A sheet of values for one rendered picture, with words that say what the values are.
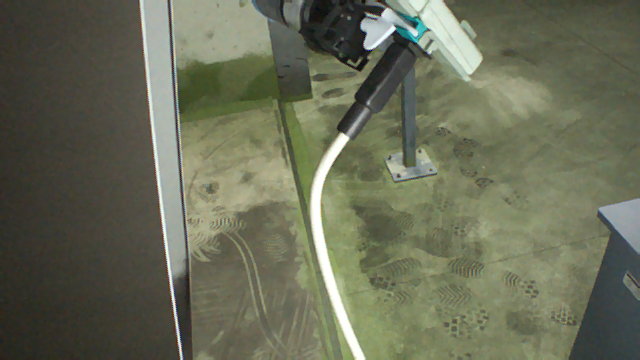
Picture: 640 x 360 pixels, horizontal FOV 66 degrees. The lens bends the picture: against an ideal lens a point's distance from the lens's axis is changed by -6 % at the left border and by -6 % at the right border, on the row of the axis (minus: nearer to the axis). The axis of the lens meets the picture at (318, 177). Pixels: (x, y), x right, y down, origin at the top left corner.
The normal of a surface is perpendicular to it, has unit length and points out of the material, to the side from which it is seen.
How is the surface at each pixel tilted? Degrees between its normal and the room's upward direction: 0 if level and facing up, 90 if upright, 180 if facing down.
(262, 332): 0
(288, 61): 90
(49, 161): 90
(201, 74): 90
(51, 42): 90
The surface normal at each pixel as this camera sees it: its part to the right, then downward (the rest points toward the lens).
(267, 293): -0.11, -0.79
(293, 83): 0.17, 0.58
